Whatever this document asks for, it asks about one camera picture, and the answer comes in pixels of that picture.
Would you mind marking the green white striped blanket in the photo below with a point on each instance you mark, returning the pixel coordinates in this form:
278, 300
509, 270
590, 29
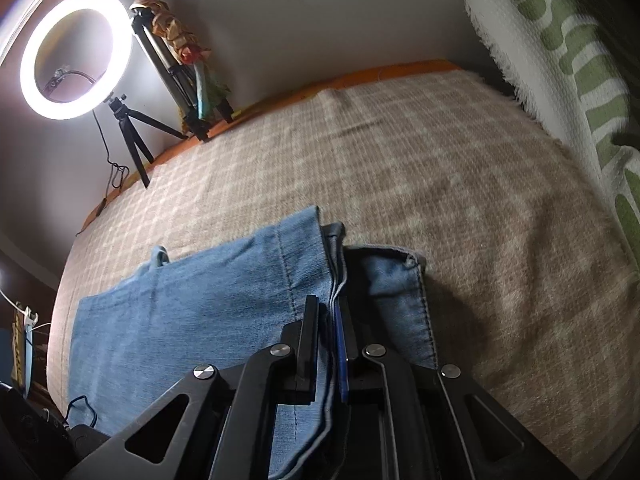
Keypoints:
550, 25

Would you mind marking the black folded tripod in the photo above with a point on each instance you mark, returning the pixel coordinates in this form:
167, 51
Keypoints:
170, 75

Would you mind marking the orange wooden bed frame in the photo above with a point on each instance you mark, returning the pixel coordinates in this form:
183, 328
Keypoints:
350, 74

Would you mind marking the blue denim pants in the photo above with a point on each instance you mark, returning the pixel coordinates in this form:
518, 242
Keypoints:
200, 310

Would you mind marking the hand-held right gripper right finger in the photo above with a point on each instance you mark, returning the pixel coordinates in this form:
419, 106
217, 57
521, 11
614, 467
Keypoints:
343, 355

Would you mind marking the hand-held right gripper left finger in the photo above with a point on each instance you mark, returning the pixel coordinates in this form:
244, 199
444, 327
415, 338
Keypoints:
307, 340

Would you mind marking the beige checked bed blanket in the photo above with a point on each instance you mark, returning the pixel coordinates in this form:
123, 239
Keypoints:
400, 185

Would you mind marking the colourful hanging fabric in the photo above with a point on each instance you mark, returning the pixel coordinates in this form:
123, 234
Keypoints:
170, 25

